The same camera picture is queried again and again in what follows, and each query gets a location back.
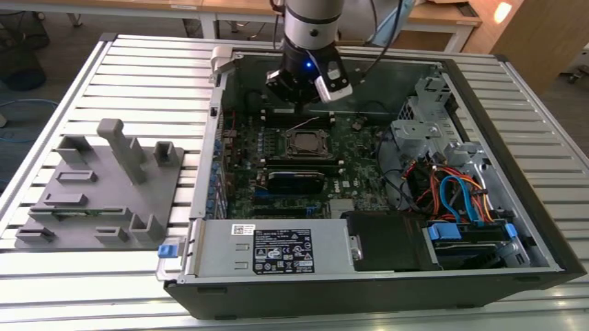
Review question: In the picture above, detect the black rating label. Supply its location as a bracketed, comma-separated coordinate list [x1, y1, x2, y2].
[252, 228, 315, 276]

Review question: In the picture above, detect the grey parts rack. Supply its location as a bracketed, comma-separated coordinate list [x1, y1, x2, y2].
[13, 118, 185, 250]

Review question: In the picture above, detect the wooden desk white frame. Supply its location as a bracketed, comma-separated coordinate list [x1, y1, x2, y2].
[0, 0, 217, 39]
[201, 0, 483, 53]

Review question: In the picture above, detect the blue wire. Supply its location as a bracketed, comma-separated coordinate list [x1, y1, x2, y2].
[438, 174, 484, 228]

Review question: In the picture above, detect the silver metal drive cage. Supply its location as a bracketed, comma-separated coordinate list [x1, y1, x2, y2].
[388, 76, 490, 167]

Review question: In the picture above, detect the grey case latch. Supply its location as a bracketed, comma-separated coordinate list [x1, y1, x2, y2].
[208, 46, 235, 86]

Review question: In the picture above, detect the black bin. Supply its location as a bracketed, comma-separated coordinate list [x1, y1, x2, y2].
[0, 10, 50, 92]

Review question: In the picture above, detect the metal socket cover frame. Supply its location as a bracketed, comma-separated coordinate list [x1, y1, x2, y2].
[284, 129, 336, 160]

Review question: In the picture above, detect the black expansion slot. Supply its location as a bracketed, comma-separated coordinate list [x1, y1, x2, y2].
[251, 205, 309, 219]
[251, 197, 308, 205]

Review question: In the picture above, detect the black PC case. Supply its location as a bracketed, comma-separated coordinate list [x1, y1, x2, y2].
[155, 46, 586, 321]

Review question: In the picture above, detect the blue disk carrier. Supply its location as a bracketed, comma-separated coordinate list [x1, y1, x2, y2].
[424, 221, 516, 242]

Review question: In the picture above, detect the black plastic shroud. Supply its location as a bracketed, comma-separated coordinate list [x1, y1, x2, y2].
[341, 210, 443, 274]

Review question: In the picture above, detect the wooden cabinet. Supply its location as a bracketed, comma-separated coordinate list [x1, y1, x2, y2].
[472, 0, 589, 94]

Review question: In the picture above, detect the green RAM stick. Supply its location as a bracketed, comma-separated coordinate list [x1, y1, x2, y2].
[49, 205, 125, 219]

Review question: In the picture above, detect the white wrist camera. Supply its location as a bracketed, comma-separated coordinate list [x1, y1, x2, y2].
[315, 61, 354, 103]

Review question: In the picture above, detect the black hard disk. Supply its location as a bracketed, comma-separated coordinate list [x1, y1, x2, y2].
[431, 240, 506, 271]

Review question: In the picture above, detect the silver square CPU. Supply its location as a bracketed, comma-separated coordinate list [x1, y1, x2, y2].
[293, 132, 323, 152]

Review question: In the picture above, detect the graphics card with fan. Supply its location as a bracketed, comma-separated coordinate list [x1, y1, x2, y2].
[264, 170, 328, 194]

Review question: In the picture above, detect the green motherboard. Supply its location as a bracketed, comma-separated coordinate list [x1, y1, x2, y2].
[219, 112, 398, 221]

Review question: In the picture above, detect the orange wire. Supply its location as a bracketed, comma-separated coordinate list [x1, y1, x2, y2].
[430, 166, 503, 223]

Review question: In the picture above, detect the silver power supply unit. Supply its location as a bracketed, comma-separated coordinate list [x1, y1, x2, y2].
[176, 218, 359, 281]

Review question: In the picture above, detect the CPU socket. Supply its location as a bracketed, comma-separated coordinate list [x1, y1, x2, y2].
[283, 128, 337, 161]

